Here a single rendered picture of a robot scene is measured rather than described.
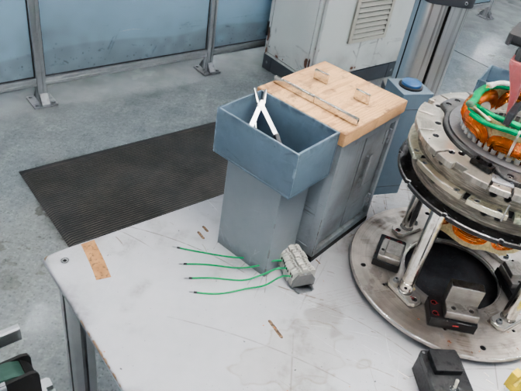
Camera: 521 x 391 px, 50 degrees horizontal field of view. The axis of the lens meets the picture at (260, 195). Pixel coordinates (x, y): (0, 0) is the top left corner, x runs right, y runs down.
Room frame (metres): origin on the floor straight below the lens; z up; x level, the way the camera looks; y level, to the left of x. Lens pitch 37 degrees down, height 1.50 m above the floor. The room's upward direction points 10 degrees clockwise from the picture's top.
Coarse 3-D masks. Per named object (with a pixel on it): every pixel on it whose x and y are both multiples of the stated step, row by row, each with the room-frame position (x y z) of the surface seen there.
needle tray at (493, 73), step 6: (492, 66) 1.17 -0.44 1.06; (486, 72) 1.13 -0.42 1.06; (492, 72) 1.17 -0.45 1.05; (498, 72) 1.17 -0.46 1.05; (504, 72) 1.16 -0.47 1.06; (480, 78) 1.09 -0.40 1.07; (486, 78) 1.17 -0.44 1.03; (492, 78) 1.17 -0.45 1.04; (498, 78) 1.16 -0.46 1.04; (504, 78) 1.16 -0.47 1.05; (480, 84) 1.08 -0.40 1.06; (474, 90) 1.08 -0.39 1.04
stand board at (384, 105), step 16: (320, 64) 1.01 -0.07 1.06; (288, 80) 0.92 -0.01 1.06; (304, 80) 0.93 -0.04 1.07; (336, 80) 0.96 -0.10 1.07; (352, 80) 0.97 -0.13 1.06; (288, 96) 0.86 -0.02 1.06; (320, 96) 0.88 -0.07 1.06; (336, 96) 0.89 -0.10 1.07; (352, 96) 0.90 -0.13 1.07; (384, 96) 0.93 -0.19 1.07; (320, 112) 0.82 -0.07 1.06; (352, 112) 0.84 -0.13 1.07; (368, 112) 0.85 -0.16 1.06; (384, 112) 0.86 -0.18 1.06; (400, 112) 0.91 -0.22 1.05; (336, 128) 0.78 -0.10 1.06; (352, 128) 0.79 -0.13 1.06; (368, 128) 0.82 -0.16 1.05
